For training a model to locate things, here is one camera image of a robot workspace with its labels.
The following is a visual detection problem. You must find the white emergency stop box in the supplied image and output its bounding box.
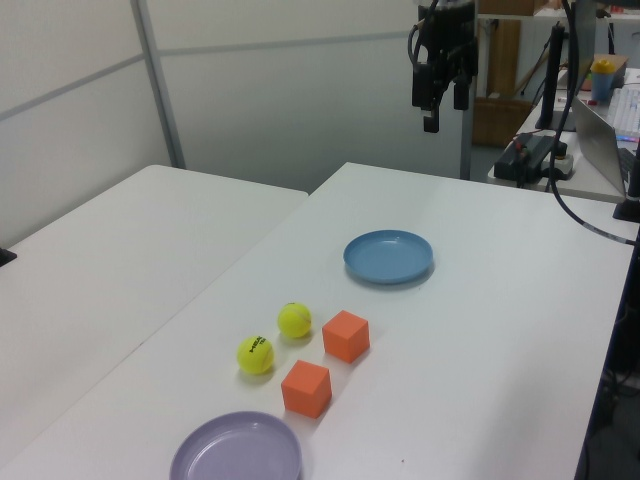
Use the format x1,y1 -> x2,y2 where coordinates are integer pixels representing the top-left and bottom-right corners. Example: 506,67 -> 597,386
542,139 -> 576,181

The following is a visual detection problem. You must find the black stand base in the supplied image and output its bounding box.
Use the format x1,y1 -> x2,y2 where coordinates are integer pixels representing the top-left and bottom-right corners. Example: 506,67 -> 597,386
612,139 -> 640,224

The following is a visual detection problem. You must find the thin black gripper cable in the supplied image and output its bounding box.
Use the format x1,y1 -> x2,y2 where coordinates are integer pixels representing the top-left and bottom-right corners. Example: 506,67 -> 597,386
407,19 -> 432,69

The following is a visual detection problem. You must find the black monitor stand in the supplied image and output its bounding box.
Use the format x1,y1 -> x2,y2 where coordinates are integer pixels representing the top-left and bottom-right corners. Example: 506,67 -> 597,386
534,22 -> 576,132

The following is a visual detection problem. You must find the white keyboard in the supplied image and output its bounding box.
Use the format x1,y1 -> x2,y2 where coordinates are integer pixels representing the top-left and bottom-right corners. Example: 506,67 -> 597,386
610,84 -> 640,139

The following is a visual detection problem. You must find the black power box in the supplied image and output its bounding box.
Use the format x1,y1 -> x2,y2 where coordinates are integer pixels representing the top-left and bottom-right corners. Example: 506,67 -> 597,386
493,132 -> 559,189

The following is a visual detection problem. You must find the blue plate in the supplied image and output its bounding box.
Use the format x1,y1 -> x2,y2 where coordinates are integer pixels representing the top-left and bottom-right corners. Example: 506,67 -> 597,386
342,229 -> 435,286

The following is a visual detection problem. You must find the grey partition post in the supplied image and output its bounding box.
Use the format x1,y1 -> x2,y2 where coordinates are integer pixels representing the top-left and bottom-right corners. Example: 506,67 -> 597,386
458,0 -> 481,181
130,0 -> 187,171

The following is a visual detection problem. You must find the silver laptop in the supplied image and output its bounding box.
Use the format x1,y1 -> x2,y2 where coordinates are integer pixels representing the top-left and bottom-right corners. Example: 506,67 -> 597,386
571,94 -> 640,199

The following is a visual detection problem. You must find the upright wooden board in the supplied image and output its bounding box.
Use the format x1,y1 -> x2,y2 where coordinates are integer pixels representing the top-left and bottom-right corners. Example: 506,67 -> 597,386
486,18 -> 522,99

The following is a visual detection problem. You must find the orange foam cube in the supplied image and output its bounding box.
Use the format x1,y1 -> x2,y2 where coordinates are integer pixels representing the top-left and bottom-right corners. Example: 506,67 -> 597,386
321,309 -> 371,365
280,359 -> 333,419

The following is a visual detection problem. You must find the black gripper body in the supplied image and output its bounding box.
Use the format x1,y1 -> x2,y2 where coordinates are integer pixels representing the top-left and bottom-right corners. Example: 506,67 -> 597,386
418,0 -> 479,56

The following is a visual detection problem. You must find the blue cup with yellow lid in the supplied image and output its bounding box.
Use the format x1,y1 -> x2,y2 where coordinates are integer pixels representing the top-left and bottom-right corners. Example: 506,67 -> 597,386
590,58 -> 615,101

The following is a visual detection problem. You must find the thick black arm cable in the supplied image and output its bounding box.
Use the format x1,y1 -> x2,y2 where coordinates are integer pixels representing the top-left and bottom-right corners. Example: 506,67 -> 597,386
547,0 -> 640,246

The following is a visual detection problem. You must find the brown cardboard box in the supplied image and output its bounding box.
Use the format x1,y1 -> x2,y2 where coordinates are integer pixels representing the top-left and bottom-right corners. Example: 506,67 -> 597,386
472,96 -> 532,149

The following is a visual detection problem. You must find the purple plate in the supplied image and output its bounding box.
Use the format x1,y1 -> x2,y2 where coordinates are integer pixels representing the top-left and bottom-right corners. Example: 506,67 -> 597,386
168,410 -> 304,480

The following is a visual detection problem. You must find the yellow tennis ball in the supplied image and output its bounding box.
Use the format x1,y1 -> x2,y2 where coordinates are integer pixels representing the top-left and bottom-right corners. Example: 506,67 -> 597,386
277,301 -> 313,340
236,334 -> 276,376

